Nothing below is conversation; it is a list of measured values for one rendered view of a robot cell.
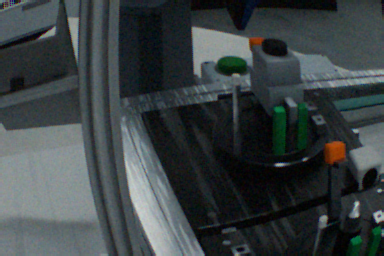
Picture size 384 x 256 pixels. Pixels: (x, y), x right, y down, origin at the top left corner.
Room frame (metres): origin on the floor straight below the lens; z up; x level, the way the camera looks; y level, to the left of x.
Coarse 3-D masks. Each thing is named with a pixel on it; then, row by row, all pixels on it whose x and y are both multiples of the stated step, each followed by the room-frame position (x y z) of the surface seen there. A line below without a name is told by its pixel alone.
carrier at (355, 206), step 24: (360, 192) 0.58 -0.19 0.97; (288, 216) 0.56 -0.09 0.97; (312, 216) 0.55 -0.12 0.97; (360, 216) 0.45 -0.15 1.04; (216, 240) 0.53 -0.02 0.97; (240, 240) 0.53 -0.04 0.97; (264, 240) 0.52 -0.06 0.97; (288, 240) 0.52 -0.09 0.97; (312, 240) 0.48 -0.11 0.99; (336, 240) 0.45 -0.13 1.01; (360, 240) 0.40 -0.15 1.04
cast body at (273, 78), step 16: (256, 48) 0.71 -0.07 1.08; (272, 48) 0.69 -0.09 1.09; (288, 48) 0.71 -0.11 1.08; (256, 64) 0.70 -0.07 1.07; (272, 64) 0.67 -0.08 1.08; (288, 64) 0.68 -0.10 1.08; (256, 80) 0.70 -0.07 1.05; (272, 80) 0.67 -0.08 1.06; (288, 80) 0.68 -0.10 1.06; (256, 96) 0.71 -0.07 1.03; (272, 96) 0.67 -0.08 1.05; (288, 96) 0.67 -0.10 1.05; (288, 112) 0.65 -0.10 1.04
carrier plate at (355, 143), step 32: (320, 96) 0.82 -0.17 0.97; (160, 128) 0.75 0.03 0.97; (192, 128) 0.75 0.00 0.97; (160, 160) 0.70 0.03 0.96; (192, 160) 0.68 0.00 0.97; (192, 192) 0.62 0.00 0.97; (224, 192) 0.62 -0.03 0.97; (256, 192) 0.61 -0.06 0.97; (288, 192) 0.61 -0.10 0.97; (320, 192) 0.60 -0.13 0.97; (352, 192) 0.60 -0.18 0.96; (192, 224) 0.57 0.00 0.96; (224, 224) 0.56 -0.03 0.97; (256, 224) 0.57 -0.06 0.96
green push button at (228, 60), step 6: (222, 60) 0.92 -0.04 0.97; (228, 60) 0.92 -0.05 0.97; (234, 60) 0.92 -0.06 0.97; (240, 60) 0.92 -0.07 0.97; (222, 66) 0.90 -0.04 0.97; (228, 66) 0.90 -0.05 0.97; (234, 66) 0.90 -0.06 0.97; (240, 66) 0.90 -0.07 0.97; (246, 66) 0.91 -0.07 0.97; (228, 72) 0.90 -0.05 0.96; (234, 72) 0.89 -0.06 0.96; (240, 72) 0.90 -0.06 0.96
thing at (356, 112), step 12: (372, 96) 0.86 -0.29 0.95; (348, 108) 0.83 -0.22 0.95; (360, 108) 0.83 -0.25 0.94; (372, 108) 0.84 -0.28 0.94; (348, 120) 0.82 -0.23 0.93; (360, 120) 0.84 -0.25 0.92; (372, 120) 0.84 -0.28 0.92; (360, 132) 0.81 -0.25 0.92; (372, 132) 0.80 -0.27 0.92; (372, 144) 0.77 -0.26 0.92
